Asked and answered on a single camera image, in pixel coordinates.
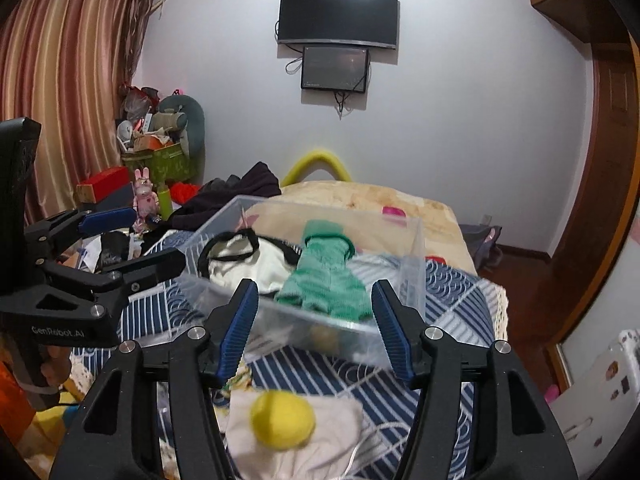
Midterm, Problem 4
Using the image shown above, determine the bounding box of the striped red gold curtain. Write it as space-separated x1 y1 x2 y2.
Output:
0 0 163 226

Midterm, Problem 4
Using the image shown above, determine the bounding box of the blue white patterned blanket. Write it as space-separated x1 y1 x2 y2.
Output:
67 232 501 480

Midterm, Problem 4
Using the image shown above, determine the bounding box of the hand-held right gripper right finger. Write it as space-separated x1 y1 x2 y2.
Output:
371 280 581 480

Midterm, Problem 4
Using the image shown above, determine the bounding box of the beige floral bed quilt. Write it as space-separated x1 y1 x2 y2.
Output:
242 180 478 277

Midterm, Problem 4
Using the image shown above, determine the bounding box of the green knitted glove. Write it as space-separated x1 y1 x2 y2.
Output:
274 219 373 322

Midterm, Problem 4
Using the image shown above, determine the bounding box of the large black wall television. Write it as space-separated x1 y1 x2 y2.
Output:
277 0 399 51

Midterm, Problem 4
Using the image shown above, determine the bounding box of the yellow felt ball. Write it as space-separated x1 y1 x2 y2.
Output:
250 391 317 450

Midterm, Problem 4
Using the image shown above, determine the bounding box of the small black wall monitor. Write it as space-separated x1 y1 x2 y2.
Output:
300 45 371 95

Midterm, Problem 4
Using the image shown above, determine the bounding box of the green cardboard box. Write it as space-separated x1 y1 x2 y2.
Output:
121 141 197 185

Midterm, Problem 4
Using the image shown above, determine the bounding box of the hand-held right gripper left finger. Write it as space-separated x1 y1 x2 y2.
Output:
49 278 260 480

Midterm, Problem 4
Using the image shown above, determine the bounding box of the pink rabbit toy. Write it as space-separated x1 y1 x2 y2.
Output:
131 167 162 233

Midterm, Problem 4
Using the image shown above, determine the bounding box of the red box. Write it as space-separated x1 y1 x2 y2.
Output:
75 166 132 205

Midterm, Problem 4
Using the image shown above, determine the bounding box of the clear plastic storage box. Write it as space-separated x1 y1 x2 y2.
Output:
177 194 427 372

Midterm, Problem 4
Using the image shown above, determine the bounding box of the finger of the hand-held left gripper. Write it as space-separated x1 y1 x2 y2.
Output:
75 248 187 311
47 206 138 256

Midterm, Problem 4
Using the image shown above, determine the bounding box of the black clothing pile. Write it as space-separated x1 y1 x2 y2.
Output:
135 161 282 251

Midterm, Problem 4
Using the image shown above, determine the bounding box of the yellow foam arch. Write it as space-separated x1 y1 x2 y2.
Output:
280 149 351 188

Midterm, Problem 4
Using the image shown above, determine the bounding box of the person's left hand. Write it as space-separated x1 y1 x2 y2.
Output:
39 345 72 390

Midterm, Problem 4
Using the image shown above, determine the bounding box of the wooden door frame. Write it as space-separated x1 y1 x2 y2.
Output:
522 0 640 361

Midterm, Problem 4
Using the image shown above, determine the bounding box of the grey green plush toy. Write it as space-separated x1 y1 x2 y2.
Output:
152 92 206 181

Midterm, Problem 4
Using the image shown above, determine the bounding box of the white cloth with black trim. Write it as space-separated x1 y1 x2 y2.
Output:
197 228 301 295

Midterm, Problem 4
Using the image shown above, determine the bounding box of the red knitted item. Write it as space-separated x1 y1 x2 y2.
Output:
170 182 202 207

